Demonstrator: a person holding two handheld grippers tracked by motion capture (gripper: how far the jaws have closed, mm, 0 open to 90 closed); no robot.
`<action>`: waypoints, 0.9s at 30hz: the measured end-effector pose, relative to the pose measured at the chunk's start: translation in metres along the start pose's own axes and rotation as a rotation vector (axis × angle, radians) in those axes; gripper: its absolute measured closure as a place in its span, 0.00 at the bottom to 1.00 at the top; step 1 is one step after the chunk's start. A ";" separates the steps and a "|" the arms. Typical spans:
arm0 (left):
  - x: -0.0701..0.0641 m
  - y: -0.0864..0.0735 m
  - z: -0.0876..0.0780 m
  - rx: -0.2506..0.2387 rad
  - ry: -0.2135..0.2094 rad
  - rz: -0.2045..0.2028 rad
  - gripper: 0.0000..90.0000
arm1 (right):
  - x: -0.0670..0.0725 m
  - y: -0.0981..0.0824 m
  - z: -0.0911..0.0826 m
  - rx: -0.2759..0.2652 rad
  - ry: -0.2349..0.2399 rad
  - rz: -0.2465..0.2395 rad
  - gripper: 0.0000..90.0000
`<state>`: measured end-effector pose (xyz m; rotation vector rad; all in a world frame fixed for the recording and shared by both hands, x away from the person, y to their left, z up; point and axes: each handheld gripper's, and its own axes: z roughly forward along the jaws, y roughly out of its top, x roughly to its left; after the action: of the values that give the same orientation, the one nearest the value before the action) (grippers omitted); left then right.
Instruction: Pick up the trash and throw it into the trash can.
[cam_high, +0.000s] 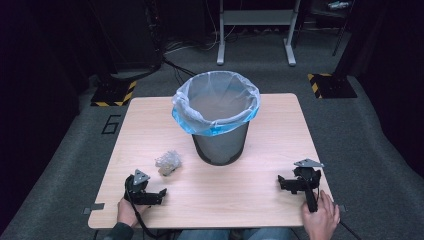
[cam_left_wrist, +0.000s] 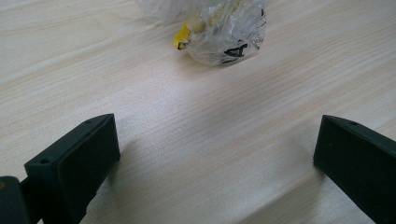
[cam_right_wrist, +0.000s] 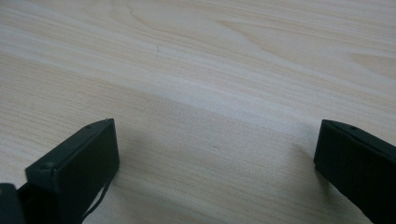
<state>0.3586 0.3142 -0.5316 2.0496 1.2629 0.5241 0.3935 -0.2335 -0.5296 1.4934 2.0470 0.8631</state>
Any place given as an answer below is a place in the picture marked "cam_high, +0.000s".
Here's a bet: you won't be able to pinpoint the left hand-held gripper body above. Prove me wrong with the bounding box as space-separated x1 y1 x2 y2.
123 168 155 206

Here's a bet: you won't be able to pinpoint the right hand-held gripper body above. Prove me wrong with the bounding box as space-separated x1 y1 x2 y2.
292 158 325 214

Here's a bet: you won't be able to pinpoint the person's left hand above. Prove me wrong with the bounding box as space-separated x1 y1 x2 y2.
116 197 150 228

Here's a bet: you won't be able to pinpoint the person's right hand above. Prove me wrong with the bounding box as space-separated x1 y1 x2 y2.
301 189 341 240

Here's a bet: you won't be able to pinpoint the crumpled clear plastic wrap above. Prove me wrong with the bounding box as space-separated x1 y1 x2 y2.
154 150 183 177

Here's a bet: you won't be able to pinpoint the person's legs in jeans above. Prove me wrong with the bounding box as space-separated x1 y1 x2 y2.
175 227 296 240

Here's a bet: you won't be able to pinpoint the grey mesh trash bin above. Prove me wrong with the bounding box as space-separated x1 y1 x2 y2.
191 121 251 167

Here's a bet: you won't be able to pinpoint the translucent blue bin bag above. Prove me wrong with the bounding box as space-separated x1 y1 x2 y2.
171 70 262 138

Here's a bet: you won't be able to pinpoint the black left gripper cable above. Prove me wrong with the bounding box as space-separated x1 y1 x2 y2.
127 195 159 240

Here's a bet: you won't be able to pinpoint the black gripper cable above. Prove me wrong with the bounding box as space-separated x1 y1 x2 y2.
339 219 363 240
127 195 159 240

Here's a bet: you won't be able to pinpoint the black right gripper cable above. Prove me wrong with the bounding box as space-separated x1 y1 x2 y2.
339 219 363 240

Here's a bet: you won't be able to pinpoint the black yellow striped base plate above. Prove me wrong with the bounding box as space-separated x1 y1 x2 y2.
90 79 138 108
306 72 358 100

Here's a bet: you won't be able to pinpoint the black floor cables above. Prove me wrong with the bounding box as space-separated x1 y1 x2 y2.
162 39 221 78

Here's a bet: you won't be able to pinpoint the black stand post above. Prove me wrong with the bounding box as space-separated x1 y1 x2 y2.
331 0 371 78
142 0 165 69

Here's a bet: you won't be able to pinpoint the white metal desk frame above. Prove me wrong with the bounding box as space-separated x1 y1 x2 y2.
216 0 302 67

